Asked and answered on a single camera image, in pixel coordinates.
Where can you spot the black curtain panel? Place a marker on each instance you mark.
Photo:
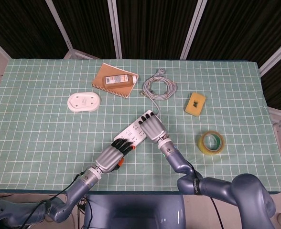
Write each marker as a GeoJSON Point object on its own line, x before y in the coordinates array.
{"type": "Point", "coordinates": [154, 26]}
{"type": "Point", "coordinates": [241, 26]}
{"type": "Point", "coordinates": [23, 23]}
{"type": "Point", "coordinates": [88, 23]}

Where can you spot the brown liquid bottle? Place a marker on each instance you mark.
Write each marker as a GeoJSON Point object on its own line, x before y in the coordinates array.
{"type": "Point", "coordinates": [119, 82]}

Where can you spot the yellow tape roll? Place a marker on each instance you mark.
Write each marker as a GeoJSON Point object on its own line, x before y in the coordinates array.
{"type": "Point", "coordinates": [202, 146]}

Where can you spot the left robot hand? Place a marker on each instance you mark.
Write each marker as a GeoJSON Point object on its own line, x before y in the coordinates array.
{"type": "Point", "coordinates": [111, 157]}

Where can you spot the white power strip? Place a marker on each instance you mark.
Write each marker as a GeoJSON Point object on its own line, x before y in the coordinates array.
{"type": "Point", "coordinates": [133, 133]}

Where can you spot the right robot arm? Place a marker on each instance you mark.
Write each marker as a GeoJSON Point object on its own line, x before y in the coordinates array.
{"type": "Point", "coordinates": [226, 188]}

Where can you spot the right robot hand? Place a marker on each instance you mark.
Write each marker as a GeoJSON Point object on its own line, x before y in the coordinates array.
{"type": "Point", "coordinates": [153, 128]}

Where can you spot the white oval plastic base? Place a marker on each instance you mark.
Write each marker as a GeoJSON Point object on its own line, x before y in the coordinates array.
{"type": "Point", "coordinates": [83, 101]}

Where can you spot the green checked tablecloth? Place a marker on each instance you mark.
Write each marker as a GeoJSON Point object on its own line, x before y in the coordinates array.
{"type": "Point", "coordinates": [35, 143]}

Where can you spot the brown spiral notebook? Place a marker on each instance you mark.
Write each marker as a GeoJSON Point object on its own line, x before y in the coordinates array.
{"type": "Point", "coordinates": [102, 76]}

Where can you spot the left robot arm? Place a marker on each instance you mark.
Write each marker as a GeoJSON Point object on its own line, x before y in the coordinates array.
{"type": "Point", "coordinates": [78, 190]}

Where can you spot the yellow sponge block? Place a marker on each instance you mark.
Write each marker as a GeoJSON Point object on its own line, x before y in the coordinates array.
{"type": "Point", "coordinates": [189, 108]}

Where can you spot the blue robot torso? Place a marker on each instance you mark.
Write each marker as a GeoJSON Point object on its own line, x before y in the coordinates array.
{"type": "Point", "coordinates": [133, 212]}

